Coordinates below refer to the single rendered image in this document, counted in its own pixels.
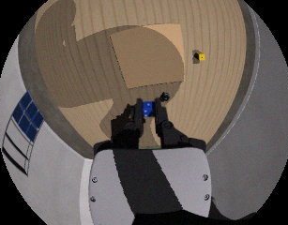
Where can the blue die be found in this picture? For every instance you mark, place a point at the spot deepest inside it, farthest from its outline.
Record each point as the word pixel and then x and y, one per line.
pixel 149 108

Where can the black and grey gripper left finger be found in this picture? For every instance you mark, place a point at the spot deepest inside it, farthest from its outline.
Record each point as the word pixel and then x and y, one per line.
pixel 126 139

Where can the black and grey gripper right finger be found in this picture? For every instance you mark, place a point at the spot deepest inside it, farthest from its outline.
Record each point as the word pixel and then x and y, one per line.
pixel 172 137

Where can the yellow die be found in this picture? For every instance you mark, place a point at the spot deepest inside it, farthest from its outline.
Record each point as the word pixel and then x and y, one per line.
pixel 200 56

